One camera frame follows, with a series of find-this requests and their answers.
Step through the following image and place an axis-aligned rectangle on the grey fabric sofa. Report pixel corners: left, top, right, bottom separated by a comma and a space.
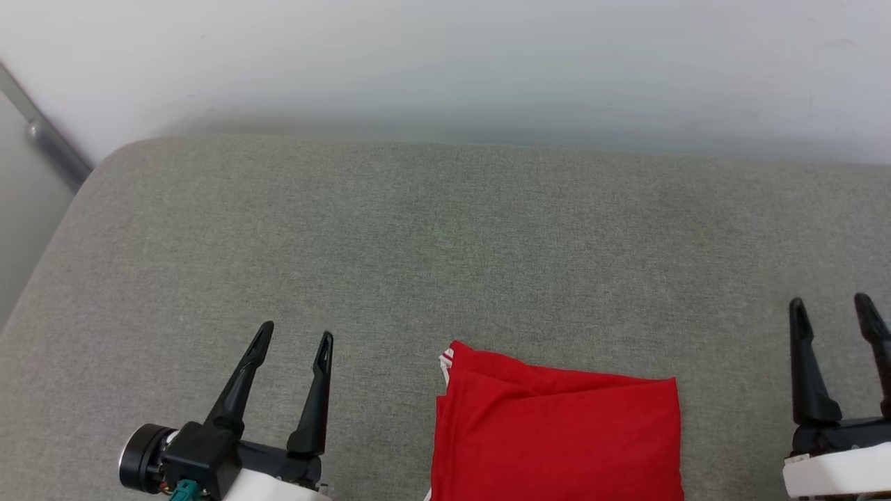
0, 134, 891, 501

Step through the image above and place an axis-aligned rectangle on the red and white shirt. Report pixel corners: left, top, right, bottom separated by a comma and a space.
425, 340, 685, 501

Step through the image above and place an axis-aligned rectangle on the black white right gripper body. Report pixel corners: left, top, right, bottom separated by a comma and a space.
782, 415, 891, 500

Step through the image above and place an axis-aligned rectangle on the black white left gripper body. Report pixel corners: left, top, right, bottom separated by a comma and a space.
118, 420, 336, 501

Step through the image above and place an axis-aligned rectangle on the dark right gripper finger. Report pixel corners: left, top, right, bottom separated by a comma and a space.
788, 297, 844, 427
853, 292, 891, 418

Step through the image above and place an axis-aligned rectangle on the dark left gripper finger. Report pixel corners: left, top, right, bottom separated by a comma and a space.
286, 331, 335, 457
203, 320, 275, 436

